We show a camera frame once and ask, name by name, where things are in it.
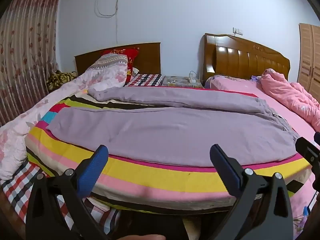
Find white wall cable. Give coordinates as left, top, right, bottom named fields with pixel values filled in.
left=94, top=0, right=119, bottom=44

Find white floral quilt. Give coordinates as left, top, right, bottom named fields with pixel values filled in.
left=0, top=54, right=129, bottom=180

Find plaid bed sheet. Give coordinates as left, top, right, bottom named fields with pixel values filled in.
left=0, top=73, right=162, bottom=238

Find purple pants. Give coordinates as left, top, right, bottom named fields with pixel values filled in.
left=46, top=86, right=300, bottom=168

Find floral pleated curtain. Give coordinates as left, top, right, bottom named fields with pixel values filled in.
left=0, top=0, right=63, bottom=128

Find nightstand with floral cover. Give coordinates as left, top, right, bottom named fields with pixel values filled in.
left=161, top=76, right=204, bottom=88

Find light wooden wardrobe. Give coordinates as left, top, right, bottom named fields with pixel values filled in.
left=297, top=23, right=320, bottom=103

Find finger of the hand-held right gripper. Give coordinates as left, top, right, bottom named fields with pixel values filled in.
left=294, top=136, right=320, bottom=180

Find carved glossy wooden headboard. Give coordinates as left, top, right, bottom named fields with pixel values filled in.
left=202, top=33, right=291, bottom=87

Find pink quilt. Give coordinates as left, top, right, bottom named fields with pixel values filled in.
left=260, top=68, right=320, bottom=128

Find flat dark wooden headboard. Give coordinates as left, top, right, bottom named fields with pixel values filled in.
left=74, top=42, right=161, bottom=77

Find red pillow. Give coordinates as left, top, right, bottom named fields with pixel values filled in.
left=101, top=49, right=139, bottom=83

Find person's left hand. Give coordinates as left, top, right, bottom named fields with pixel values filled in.
left=117, top=234, right=165, bottom=240

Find pink bed sheet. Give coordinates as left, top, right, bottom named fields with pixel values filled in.
left=204, top=75, right=320, bottom=239

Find brown yellow patterned blanket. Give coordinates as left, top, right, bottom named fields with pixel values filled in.
left=46, top=70, right=78, bottom=92

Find striped colourful blanket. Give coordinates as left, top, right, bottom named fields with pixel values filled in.
left=25, top=90, right=313, bottom=213

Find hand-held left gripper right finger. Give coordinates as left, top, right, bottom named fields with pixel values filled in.
left=209, top=144, right=293, bottom=240

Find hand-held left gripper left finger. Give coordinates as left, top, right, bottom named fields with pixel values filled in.
left=25, top=144, right=118, bottom=240

